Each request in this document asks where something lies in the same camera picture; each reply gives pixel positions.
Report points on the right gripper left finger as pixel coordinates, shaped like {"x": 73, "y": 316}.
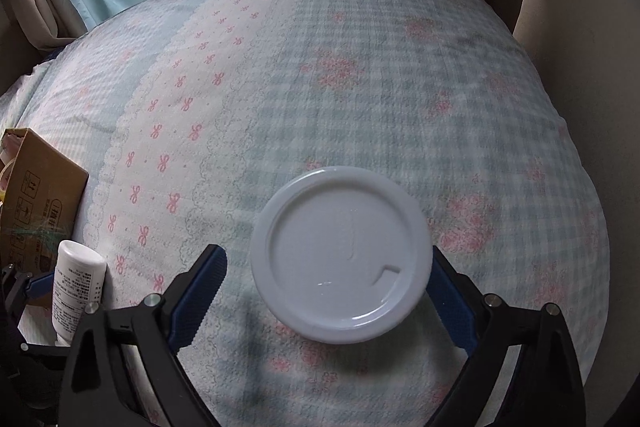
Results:
{"x": 97, "y": 389}

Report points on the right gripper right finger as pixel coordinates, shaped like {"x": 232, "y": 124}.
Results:
{"x": 545, "y": 388}

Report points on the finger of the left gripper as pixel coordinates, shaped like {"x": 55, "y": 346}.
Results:
{"x": 40, "y": 286}
{"x": 14, "y": 298}

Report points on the white green-label bottle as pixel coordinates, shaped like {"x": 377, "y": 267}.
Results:
{"x": 78, "y": 280}

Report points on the open cardboard box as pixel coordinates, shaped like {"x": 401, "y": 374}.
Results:
{"x": 40, "y": 193}

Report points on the beige left curtain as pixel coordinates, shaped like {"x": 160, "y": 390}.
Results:
{"x": 48, "y": 24}

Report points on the floral checked bed quilt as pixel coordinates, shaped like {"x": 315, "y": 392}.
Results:
{"x": 190, "y": 114}

